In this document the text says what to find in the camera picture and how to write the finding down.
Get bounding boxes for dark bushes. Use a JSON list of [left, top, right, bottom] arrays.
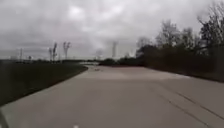
[[98, 56, 145, 67]]

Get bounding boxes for tall pylon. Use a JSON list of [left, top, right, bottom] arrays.
[[111, 40, 118, 60]]

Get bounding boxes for grey concrete path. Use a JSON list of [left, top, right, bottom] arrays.
[[0, 64, 224, 128]]

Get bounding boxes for bare forked tree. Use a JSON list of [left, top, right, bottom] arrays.
[[62, 41, 72, 61]]

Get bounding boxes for narrow dark tree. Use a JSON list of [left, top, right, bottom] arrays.
[[48, 42, 58, 63]]

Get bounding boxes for row of trees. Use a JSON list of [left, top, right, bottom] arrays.
[[135, 1, 224, 83]]

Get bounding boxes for dark grass field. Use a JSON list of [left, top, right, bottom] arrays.
[[0, 60, 89, 108]]

